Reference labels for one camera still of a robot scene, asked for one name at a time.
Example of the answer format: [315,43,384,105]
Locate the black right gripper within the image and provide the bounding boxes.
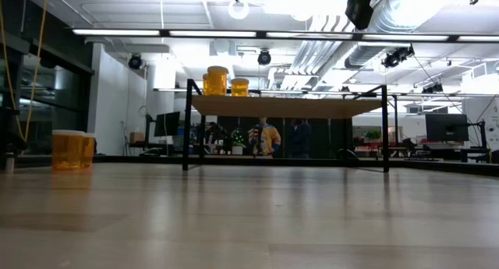
[315,0,391,30]

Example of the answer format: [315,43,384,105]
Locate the round white ceiling lamp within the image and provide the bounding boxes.
[228,0,250,20]

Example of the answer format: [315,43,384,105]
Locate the black partition panels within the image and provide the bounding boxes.
[216,116,354,159]

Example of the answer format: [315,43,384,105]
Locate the person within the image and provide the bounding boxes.
[287,119,312,159]
[249,117,281,158]

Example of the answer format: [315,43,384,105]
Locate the black computer monitor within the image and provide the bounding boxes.
[424,112,470,143]
[154,111,181,137]

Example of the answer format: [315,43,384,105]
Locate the wooden shelf black metal frame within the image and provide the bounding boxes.
[181,78,399,173]

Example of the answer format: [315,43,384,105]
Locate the yellow power cable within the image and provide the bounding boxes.
[0,0,50,158]

